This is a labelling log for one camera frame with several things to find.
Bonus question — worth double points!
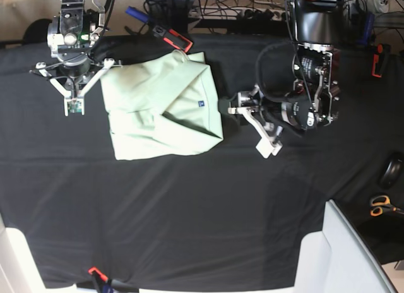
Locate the red clamp bottom edge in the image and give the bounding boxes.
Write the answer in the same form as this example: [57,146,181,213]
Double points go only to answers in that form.
[88,266,140,293]

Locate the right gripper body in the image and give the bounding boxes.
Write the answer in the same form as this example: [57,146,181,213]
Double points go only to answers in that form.
[56,57,98,91]

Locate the white chair right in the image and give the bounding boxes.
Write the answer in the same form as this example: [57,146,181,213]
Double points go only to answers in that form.
[293,200,396,293]

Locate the orange handled scissors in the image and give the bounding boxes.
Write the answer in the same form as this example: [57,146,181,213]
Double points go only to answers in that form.
[370,194,403,217]

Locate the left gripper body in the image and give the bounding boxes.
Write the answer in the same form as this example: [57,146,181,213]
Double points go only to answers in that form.
[235,84,294,132]

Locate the white chair left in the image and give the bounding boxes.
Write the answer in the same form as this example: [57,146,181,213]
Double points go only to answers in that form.
[1,218,45,292]

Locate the blue handle clamp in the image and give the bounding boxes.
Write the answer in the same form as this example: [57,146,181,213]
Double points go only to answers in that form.
[125,6,149,23]

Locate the black tape roll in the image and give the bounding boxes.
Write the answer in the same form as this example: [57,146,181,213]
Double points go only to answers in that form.
[379,158,403,189]

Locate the red and black clamp right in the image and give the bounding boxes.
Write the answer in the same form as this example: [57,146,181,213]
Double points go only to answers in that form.
[371,44,391,78]

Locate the blue cylinder right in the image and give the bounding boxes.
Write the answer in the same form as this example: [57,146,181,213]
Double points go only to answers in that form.
[362,12,375,45]

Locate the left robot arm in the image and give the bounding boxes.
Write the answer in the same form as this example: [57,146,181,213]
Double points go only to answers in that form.
[219,0,344,137]

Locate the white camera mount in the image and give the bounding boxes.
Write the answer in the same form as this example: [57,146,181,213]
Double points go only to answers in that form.
[227,107,283,158]
[30,56,122,116]

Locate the white chair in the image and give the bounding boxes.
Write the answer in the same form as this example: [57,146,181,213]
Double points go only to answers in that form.
[293,200,396,293]
[1,218,45,292]

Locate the white power strip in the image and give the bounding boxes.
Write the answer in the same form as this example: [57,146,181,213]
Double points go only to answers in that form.
[188,6,285,21]

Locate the light green T-shirt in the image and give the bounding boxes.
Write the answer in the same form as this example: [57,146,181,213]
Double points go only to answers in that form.
[101,50,223,160]

